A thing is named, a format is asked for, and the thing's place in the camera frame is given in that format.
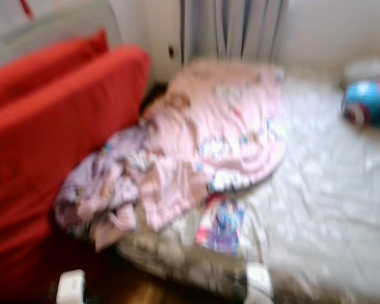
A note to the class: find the red white blue bolster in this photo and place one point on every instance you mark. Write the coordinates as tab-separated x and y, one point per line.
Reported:
367	104

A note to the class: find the grey floral pillow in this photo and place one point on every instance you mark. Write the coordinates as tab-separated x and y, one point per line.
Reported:
367	69

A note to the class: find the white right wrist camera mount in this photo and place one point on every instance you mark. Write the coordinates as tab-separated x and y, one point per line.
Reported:
259	284

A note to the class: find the grey curtain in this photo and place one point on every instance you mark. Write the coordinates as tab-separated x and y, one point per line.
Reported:
234	28

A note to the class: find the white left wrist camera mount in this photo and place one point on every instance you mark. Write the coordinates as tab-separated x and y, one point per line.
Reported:
71	288

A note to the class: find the pink cartoon print blanket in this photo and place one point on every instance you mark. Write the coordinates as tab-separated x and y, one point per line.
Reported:
215	126

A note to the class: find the black wall socket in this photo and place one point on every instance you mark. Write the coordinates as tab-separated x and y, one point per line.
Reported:
171	52

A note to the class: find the colourful comic book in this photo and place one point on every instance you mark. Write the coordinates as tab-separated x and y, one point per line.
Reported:
221	227

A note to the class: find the red hanging tassel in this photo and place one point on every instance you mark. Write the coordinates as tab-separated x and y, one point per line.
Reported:
26	7

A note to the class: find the grey floral bed sheet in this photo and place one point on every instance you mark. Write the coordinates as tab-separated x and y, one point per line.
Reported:
329	190

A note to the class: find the red folded mattress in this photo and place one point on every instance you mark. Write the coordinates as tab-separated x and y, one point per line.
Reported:
44	145

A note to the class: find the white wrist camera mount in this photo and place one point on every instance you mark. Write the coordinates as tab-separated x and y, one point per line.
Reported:
259	284
71	288

